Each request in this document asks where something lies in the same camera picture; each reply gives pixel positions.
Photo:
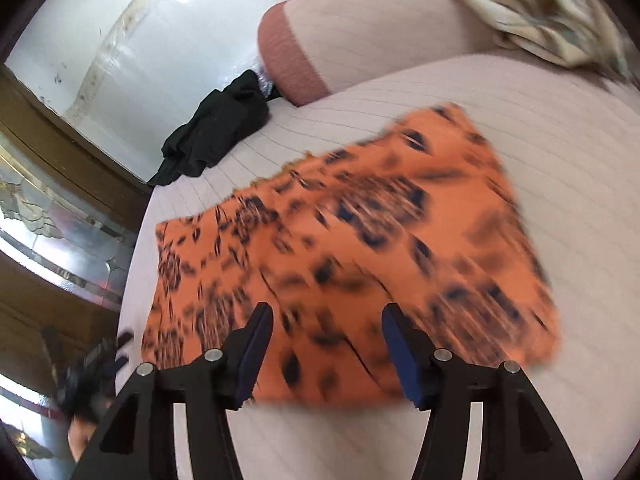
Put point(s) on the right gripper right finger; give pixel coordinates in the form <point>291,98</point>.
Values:
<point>520,439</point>

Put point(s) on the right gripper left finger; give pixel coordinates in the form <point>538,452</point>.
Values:
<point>135,438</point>

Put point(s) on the orange floral garment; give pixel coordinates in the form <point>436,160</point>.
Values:
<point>423,216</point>

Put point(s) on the black clothing pile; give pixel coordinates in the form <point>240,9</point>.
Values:
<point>222,120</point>

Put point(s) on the person's left hand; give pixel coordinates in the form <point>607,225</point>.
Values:
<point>79,435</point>

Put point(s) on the brown wooden door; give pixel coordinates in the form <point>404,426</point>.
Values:
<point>70,218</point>

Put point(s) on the pink quilted bolster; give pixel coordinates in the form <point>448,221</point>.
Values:
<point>313,48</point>

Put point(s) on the cream floral blanket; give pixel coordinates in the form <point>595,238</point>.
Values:
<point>568,33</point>

